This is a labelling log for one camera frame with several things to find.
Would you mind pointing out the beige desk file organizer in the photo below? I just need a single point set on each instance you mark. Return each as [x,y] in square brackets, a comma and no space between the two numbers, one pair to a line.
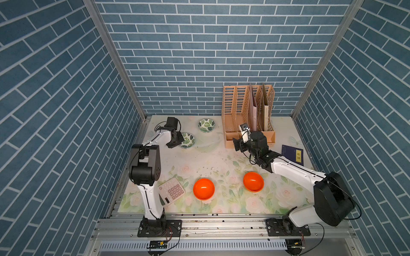
[250,104]

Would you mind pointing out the dark blue book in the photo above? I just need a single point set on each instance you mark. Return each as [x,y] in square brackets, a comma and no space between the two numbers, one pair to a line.
[293,154]

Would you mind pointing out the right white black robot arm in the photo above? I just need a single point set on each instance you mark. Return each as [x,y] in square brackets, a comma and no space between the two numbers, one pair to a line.
[332,201]

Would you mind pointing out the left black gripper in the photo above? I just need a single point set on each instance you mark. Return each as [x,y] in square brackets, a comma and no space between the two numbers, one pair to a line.
[180,139]

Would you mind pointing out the green leaf bowl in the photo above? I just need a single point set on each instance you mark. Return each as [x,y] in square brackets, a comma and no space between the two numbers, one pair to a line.
[189,140]
[206,125]

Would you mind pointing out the pink calculator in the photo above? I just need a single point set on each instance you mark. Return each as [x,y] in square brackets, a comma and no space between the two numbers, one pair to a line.
[170,191]

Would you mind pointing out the right circuit board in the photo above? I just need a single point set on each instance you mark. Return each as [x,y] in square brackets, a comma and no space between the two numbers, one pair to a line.
[294,246]

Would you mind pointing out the left green circuit board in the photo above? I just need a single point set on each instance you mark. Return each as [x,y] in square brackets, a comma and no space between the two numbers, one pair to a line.
[157,245]

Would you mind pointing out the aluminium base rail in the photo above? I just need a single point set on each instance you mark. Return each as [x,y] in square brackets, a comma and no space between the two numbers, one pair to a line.
[216,235]

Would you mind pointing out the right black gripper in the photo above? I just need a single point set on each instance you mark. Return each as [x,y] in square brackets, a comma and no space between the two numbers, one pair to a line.
[241,144]

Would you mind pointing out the floral table mat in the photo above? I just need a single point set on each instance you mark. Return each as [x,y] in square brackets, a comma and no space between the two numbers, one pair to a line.
[209,158]

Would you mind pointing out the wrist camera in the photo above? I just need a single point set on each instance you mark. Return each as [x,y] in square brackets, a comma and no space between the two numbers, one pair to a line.
[245,132]
[172,122]

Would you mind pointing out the orange bowl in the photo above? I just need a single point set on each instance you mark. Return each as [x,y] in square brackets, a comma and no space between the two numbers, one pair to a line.
[203,189]
[253,182]

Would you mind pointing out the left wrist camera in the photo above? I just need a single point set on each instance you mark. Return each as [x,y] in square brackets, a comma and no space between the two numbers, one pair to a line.
[172,122]

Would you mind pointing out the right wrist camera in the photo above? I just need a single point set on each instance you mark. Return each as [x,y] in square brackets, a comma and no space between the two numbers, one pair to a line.
[245,132]

